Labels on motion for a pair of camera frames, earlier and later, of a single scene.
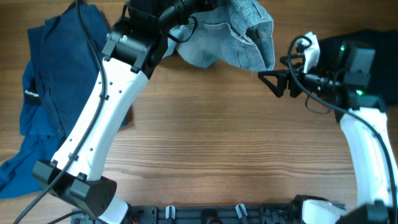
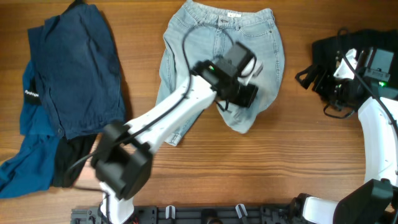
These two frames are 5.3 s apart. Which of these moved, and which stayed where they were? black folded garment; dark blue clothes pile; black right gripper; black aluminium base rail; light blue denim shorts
Moved: light blue denim shorts; black right gripper
Stayed: dark blue clothes pile; black folded garment; black aluminium base rail
